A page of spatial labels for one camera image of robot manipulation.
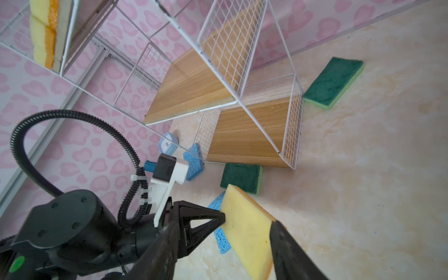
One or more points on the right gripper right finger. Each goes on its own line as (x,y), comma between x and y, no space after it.
(290,260)

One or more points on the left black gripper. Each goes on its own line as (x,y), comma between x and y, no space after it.
(182,228)

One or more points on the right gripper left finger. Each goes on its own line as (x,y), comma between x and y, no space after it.
(153,251)

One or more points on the yellow sponge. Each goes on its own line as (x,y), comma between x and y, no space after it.
(46,11)
(43,38)
(247,229)

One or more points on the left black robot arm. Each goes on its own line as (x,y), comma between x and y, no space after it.
(76,235)

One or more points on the green sponge by shelf front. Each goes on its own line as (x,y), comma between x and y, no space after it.
(247,177)

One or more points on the green sponge behind shelf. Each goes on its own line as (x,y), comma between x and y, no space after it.
(338,75)

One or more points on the blue sponge centre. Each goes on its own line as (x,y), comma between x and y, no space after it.
(222,242)

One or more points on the blue sponge near clock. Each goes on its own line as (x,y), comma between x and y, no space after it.
(194,158)

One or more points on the light blue square clock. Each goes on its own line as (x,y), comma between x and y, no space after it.
(168,144)

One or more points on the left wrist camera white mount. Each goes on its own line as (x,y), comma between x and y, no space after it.
(168,171)

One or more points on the white wire wooden shelf rack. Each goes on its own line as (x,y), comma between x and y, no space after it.
(173,74)

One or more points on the left diagonal aluminium frame bar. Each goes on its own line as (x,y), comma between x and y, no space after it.
(43,141)

